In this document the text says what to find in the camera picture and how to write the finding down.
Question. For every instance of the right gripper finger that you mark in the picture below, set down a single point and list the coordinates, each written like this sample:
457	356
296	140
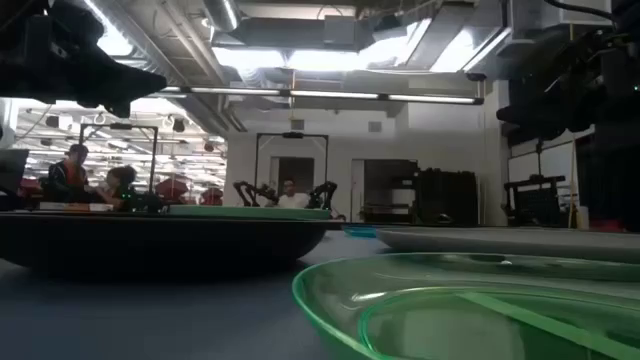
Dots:
550	110

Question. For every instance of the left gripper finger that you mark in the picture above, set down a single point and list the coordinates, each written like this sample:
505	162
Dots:
115	82

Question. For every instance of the black plastic plate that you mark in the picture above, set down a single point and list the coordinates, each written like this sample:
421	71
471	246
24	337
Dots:
150	245

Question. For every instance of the blue transparent small plate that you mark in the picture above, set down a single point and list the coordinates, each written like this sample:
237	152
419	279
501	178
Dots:
360	232

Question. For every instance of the green transparent small plate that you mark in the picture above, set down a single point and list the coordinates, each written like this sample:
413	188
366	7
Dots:
340	300

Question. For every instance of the black background robot arm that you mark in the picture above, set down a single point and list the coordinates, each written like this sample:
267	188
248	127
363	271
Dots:
322	195
250	192

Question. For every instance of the dark tall cabinet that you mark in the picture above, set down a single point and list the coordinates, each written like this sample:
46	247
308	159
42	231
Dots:
610	180

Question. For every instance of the black equipment cart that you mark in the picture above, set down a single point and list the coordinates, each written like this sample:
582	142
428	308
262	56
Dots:
535	205

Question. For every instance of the person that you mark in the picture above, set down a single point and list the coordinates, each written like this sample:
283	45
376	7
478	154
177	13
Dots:
120	187
70	175
292	199

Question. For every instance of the dark monitor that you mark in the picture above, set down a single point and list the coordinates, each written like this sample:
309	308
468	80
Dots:
12	170

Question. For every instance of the white flat box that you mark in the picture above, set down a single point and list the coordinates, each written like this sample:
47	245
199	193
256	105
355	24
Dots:
75	206

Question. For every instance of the black stacked cases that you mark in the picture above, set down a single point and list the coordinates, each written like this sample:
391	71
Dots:
445	197

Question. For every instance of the large green bowl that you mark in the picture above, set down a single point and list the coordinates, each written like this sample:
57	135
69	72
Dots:
500	242

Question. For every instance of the dark shelving unit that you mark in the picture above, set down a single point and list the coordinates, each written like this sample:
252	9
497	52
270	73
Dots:
387	190

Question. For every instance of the long ceiling light strip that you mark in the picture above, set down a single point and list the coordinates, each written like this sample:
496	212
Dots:
330	94

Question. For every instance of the blue-gray table mat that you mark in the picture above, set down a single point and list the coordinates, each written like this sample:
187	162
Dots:
150	320

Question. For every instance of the black metal rig frame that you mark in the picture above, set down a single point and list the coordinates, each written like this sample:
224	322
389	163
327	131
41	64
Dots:
120	126
292	135

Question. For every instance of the silver ventilation duct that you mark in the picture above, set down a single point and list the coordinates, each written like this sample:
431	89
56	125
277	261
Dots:
300	32

